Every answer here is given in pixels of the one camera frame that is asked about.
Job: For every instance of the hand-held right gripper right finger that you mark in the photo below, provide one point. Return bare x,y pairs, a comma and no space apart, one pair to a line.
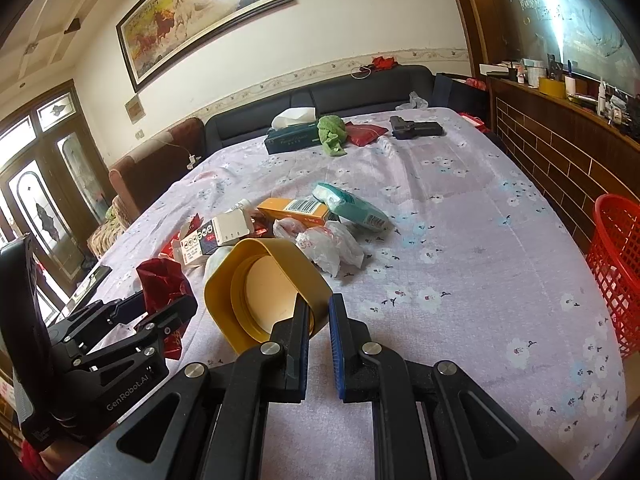
337,350

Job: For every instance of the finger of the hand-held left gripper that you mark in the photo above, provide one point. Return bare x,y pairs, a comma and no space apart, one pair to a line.
170,312
125,306

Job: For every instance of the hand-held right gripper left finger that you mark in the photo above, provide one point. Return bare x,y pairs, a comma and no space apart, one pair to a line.
299,350

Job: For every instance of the red foil wrapper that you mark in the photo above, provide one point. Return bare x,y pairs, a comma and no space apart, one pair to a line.
160,277

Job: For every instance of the yellow plastic lid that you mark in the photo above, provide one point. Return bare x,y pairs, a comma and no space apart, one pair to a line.
220,290

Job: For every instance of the red snack packet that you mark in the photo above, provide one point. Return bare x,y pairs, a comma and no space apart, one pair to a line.
170,249

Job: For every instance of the orange cardboard box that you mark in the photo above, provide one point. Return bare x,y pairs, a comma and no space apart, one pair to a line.
280,207

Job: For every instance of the red plastic basket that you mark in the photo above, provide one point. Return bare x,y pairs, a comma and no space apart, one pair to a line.
617,260

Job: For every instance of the black tablet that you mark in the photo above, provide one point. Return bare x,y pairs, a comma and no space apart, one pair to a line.
92,282

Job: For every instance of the crumpled clear plastic bag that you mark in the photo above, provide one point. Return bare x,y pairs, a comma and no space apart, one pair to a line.
330,247

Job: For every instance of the white carton with red label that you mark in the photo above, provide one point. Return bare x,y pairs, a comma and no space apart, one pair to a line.
230,227

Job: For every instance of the red candy wrapper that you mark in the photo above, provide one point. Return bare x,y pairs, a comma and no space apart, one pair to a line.
261,225

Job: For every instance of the brown armchair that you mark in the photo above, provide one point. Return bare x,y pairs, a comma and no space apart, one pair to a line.
150,170

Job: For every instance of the teal tissue packet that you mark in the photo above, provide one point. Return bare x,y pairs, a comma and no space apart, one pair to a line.
350,207

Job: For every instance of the glass panel door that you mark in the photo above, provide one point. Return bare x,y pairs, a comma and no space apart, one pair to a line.
45,185

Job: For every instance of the white charger plug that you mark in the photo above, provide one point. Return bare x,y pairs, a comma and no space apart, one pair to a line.
193,162

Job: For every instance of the green tissue box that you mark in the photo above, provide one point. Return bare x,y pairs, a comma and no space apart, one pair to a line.
292,141

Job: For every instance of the green cloth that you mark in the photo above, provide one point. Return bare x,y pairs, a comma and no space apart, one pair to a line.
332,132

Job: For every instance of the red pouch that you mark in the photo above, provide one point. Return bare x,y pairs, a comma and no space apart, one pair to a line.
365,134

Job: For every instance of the black toy gun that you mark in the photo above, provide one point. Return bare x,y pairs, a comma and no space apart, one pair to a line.
415,129

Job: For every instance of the white plastic bag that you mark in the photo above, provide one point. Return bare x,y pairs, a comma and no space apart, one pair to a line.
412,101

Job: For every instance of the black leather sofa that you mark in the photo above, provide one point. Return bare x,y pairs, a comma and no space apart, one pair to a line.
350,90

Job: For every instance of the dark shopping bag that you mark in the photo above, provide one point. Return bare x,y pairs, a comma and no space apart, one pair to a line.
457,97

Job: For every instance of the red cloth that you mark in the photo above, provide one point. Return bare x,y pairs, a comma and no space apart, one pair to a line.
385,62

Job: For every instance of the wooden brick-pattern cabinet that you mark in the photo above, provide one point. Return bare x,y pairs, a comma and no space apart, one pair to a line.
550,145

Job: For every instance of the framed horse painting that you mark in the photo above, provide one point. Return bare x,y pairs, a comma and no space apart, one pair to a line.
200,15

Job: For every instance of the row of cabinet clutter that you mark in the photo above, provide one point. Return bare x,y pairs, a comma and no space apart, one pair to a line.
600,97

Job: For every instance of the small wall card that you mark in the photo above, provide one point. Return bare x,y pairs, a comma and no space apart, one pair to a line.
135,109

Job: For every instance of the large wall mirror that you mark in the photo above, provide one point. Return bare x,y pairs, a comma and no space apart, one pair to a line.
565,15

